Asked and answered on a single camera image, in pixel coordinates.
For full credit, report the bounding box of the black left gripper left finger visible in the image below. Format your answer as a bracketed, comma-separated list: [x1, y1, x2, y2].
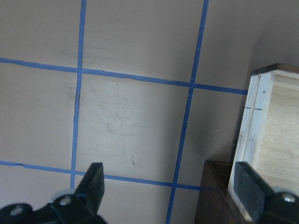
[74, 162, 105, 214]

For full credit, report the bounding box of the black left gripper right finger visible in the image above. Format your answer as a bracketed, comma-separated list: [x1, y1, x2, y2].
[234, 161, 274, 222]

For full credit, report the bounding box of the light wooden drawer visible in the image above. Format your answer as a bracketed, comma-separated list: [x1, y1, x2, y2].
[228, 67, 299, 222]

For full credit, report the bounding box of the dark wooden cabinet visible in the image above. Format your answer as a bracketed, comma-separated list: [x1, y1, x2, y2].
[194, 63, 299, 224]

